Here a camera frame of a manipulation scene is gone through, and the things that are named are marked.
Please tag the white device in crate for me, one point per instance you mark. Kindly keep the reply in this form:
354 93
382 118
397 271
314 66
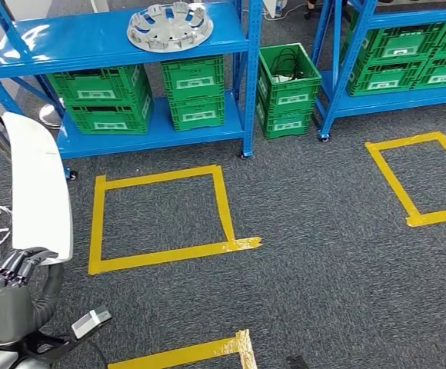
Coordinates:
283 78

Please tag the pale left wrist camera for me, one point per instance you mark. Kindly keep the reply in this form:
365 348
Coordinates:
90 322

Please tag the white curved plastic part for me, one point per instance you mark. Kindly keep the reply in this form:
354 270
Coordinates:
38 193

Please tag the white cabinet panel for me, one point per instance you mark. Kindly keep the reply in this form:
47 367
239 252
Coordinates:
269 6

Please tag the blue metal shelf rack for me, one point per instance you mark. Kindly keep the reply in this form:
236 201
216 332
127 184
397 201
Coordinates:
92 40
380 104

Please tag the grey plastic hubcap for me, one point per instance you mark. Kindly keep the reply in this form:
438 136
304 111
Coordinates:
169 28

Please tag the clear plastic bottle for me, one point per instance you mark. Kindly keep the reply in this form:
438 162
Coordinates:
279 7

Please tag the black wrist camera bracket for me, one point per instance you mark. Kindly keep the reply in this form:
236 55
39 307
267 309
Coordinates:
54 351

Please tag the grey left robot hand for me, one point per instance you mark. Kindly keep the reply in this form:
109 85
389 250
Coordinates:
4 310

